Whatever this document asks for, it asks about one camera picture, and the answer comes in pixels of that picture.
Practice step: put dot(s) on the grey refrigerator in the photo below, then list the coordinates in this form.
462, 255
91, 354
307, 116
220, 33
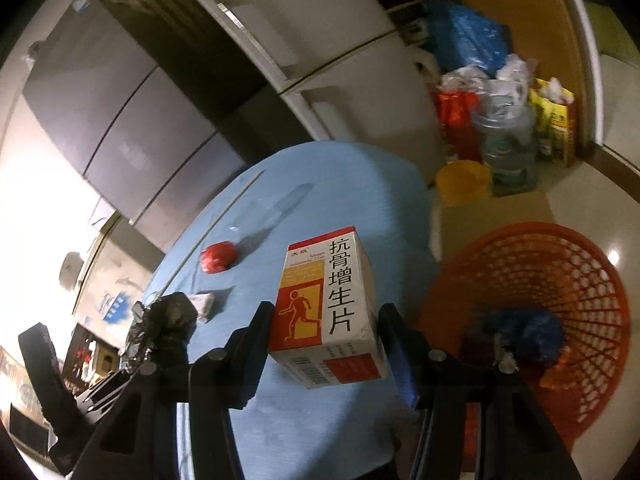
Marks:
125, 135

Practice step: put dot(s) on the large clear water jug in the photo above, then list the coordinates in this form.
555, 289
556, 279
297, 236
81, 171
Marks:
505, 155

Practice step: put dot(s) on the wooden shelf cabinet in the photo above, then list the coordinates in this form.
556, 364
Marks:
540, 35

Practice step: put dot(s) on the white red medicine box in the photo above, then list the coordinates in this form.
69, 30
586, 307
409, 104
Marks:
325, 300

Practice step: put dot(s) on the small dark bottle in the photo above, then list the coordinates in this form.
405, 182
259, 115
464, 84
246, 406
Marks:
545, 145

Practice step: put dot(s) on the large blue plastic sack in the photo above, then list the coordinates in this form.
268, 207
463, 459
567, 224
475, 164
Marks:
470, 35

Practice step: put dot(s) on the blue plastic bag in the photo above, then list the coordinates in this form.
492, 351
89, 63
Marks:
525, 332

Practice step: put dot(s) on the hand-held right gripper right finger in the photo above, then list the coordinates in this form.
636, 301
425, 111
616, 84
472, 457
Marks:
402, 370

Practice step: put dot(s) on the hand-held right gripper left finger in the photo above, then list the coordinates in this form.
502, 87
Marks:
260, 340

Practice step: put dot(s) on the black plastic bag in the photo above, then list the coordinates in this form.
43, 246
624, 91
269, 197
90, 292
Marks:
165, 325

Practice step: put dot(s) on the white chest freezer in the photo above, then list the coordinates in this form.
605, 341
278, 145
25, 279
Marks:
115, 270

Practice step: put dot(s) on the large red gift bag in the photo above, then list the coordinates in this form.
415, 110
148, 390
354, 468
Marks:
457, 120

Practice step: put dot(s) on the white plastic shopping bag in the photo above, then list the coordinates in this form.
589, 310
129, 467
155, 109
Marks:
515, 72

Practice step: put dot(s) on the crushed blue white paper cup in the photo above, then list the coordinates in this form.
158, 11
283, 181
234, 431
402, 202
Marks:
204, 306

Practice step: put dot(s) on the orange plastic bag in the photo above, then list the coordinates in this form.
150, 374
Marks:
555, 375

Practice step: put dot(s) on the large brown cardboard box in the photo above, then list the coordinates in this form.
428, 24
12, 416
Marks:
490, 220

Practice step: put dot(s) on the red plastic basket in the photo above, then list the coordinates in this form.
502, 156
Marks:
590, 280

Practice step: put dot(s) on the small red plastic bag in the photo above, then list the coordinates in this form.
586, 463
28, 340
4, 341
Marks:
219, 257

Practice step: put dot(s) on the blue tablecloth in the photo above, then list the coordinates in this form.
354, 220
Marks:
350, 185

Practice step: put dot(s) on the yellow paper bag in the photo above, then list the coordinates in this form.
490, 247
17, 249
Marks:
555, 120

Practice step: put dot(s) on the yellow plastic bucket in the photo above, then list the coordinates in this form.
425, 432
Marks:
462, 182

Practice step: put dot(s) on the grey rice cooker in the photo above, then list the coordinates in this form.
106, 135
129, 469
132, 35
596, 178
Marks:
72, 267

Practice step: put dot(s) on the white refrigerator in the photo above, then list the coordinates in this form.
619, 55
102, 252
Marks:
325, 35

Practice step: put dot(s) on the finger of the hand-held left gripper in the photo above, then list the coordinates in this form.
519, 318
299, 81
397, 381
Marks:
47, 375

